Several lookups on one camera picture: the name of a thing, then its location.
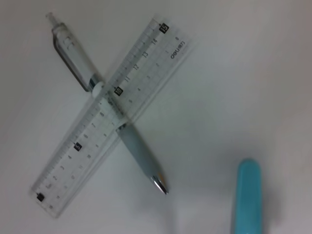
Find light blue scissors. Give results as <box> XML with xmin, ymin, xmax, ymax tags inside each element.
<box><xmin>230</xmin><ymin>158</ymin><xmax>263</xmax><ymax>234</ymax></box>

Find grey clear ballpoint pen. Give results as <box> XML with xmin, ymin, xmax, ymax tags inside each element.
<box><xmin>45</xmin><ymin>12</ymin><xmax>169</xmax><ymax>195</ymax></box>

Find transparent plastic ruler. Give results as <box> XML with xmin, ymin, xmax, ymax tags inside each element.
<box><xmin>31</xmin><ymin>17</ymin><xmax>195</xmax><ymax>219</ymax></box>

